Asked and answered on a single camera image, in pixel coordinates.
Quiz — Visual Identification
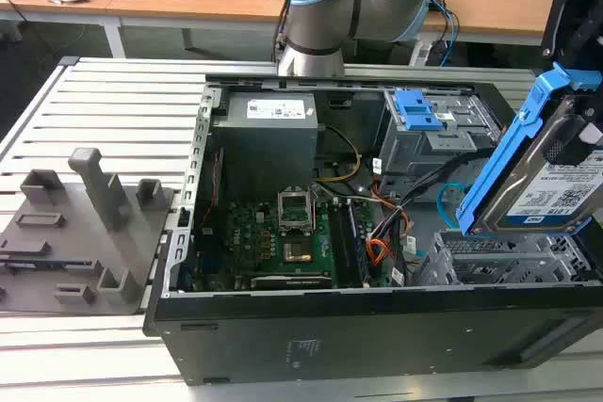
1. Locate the blue flat disk wire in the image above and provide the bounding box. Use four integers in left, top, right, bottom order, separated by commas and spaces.
436, 181, 472, 229

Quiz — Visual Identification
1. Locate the grey parts rack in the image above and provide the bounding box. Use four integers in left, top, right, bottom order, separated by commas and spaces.
0, 147, 176, 316

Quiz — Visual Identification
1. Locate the hard disk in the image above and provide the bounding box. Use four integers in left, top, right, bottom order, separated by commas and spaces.
455, 62, 603, 237

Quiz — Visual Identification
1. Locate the black expansion slot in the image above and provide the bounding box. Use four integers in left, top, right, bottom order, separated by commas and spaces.
249, 272, 334, 290

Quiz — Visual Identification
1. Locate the grey metal disk bay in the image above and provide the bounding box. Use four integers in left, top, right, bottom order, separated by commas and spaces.
414, 227, 593, 286

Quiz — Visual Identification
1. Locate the CPU socket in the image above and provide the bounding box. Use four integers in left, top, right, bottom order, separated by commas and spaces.
281, 236, 315, 265

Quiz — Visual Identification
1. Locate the black RAM stick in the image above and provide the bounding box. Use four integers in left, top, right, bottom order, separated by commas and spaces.
347, 201, 369, 286

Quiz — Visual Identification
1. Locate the black open PC case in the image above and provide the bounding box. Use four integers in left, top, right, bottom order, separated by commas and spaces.
142, 72, 603, 387

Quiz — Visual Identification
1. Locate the yellow wire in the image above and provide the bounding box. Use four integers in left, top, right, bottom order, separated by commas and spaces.
314, 123, 362, 184

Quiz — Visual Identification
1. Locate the blue plastic drive latch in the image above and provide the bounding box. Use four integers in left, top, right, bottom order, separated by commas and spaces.
395, 88, 447, 133

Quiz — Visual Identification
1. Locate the black cable bundle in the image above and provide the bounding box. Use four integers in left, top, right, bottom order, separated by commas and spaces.
376, 156, 472, 233

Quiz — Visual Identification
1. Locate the multicoloured disk power wire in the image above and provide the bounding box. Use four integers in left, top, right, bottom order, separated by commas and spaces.
367, 206, 414, 262

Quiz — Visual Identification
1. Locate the metal socket cover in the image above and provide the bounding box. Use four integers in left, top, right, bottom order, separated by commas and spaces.
277, 188, 316, 233

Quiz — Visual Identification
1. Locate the blue cable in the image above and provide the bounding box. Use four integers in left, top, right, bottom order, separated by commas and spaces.
429, 0, 461, 69

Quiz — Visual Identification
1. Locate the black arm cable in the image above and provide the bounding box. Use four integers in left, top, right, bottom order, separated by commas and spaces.
271, 0, 310, 64

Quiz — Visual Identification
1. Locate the grey metal drive cage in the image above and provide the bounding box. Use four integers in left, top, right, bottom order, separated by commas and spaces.
379, 88, 503, 186

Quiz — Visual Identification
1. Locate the green motherboard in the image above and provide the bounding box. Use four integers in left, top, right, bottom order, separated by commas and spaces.
195, 194, 406, 291

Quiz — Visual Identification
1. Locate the orange thin wire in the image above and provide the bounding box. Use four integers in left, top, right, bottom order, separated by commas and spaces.
366, 237, 398, 273

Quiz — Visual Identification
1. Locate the grey power supply unit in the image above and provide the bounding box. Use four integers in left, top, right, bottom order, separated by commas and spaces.
210, 92, 320, 196

